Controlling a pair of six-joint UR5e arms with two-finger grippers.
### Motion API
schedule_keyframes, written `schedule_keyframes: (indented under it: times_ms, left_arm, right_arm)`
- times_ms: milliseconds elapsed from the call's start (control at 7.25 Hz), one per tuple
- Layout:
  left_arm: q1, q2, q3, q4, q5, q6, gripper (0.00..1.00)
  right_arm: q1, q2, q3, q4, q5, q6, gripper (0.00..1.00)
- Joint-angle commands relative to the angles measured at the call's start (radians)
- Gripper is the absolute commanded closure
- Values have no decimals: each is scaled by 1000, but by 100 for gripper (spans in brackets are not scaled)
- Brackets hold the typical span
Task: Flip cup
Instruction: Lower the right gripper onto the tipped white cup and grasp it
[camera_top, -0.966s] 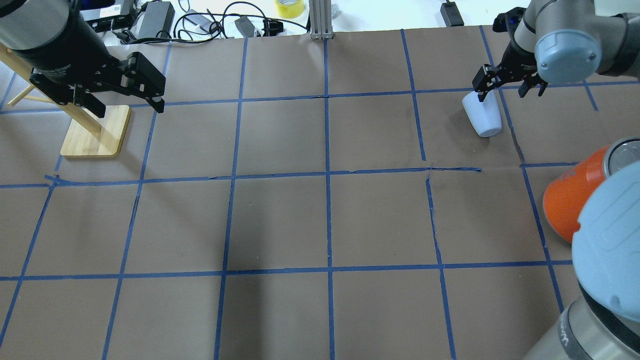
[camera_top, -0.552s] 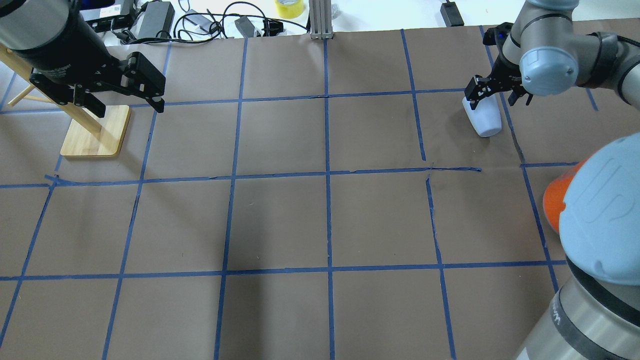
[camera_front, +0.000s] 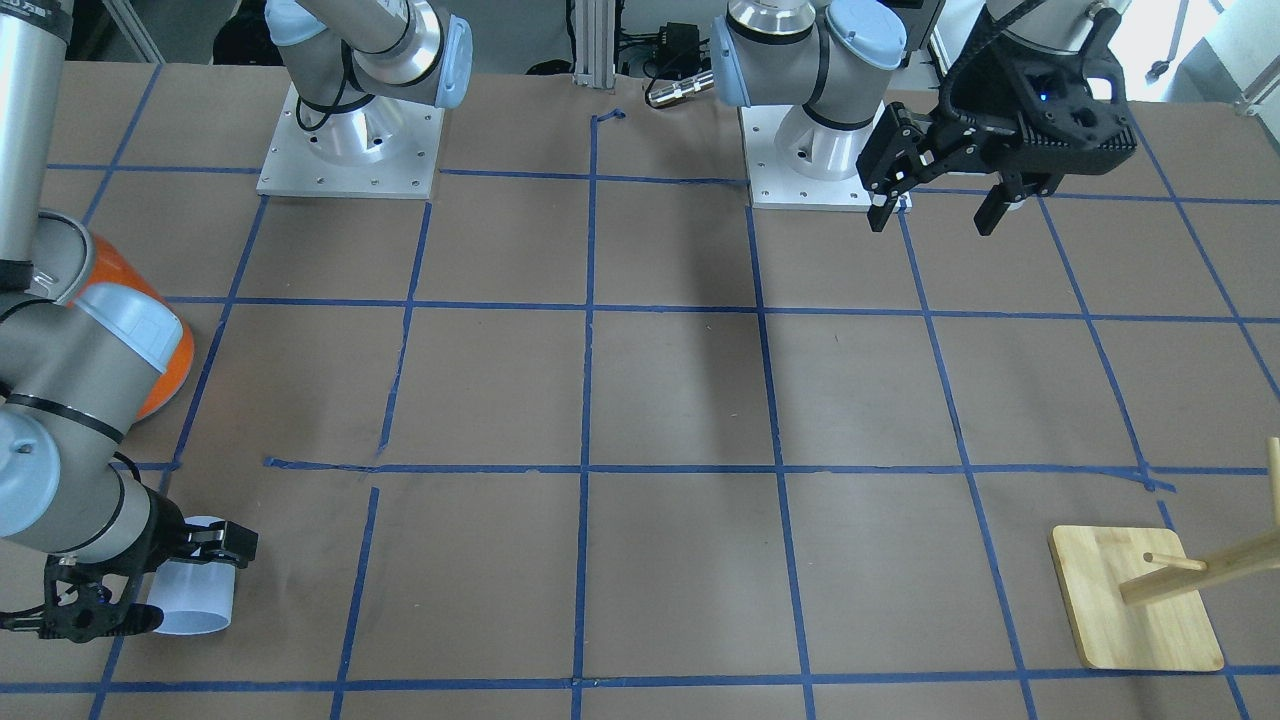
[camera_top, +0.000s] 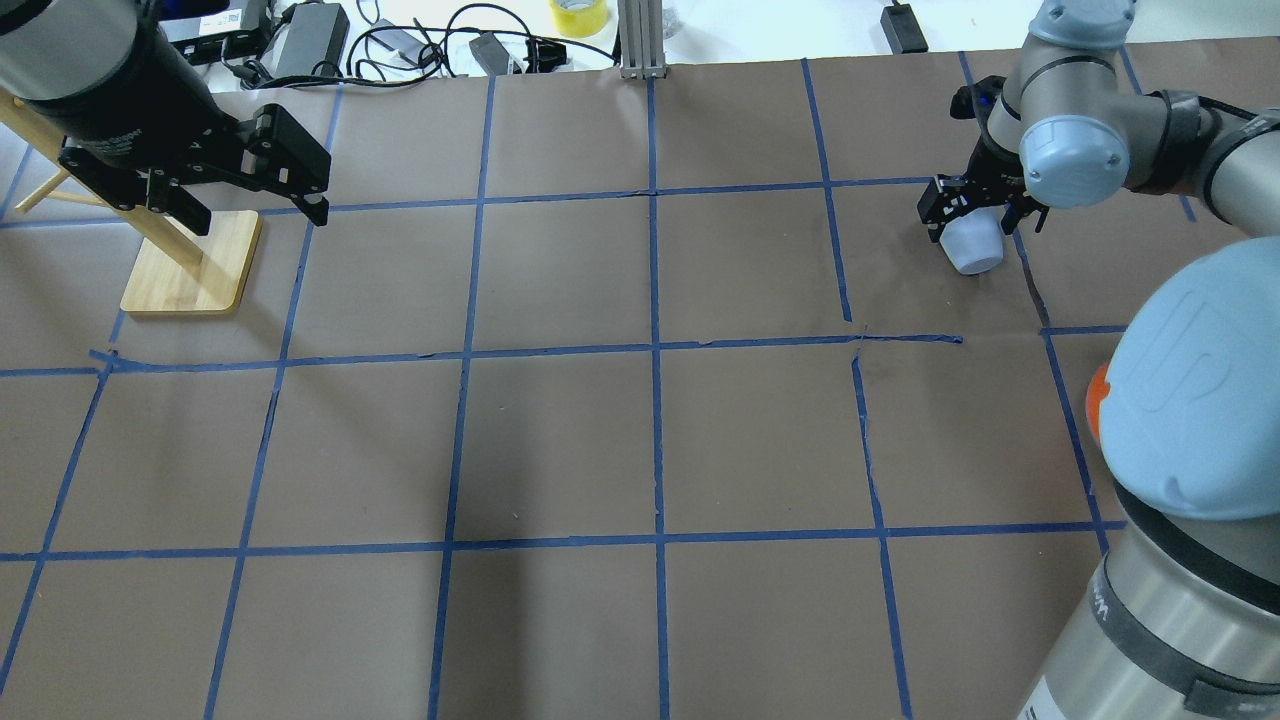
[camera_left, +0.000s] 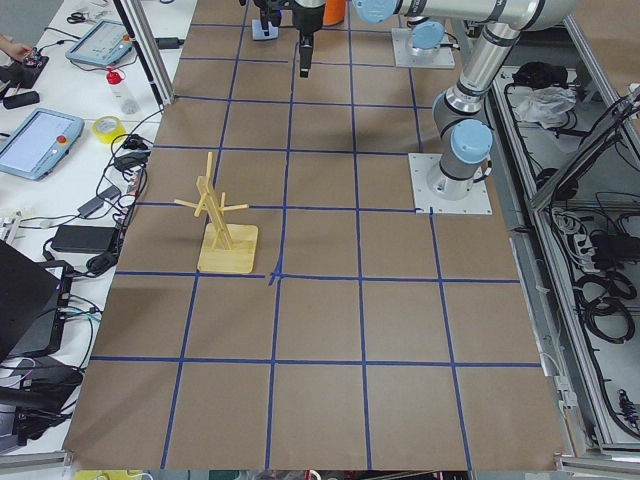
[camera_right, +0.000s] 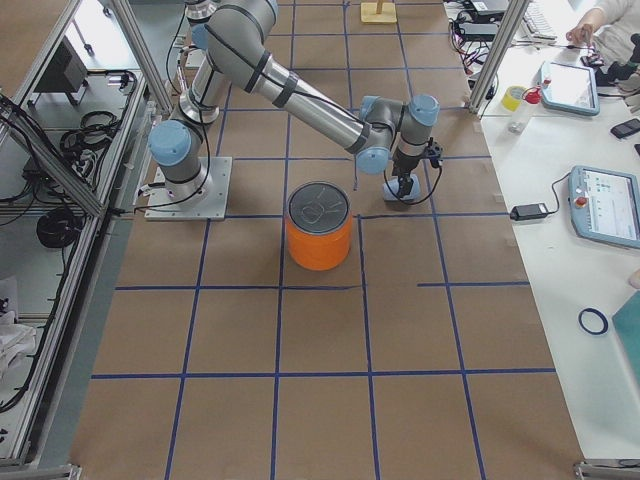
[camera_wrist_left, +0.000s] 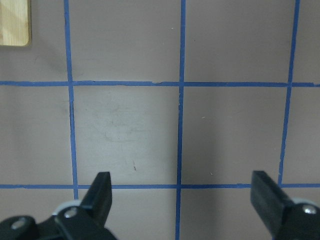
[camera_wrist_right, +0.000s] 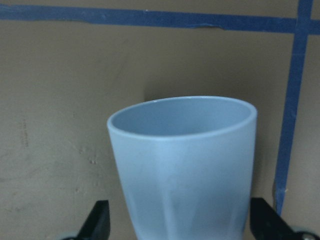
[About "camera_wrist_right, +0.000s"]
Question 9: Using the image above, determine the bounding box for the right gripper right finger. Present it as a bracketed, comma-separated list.
[249, 197, 320, 240]

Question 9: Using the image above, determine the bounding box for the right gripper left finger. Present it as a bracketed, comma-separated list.
[62, 200, 111, 240]

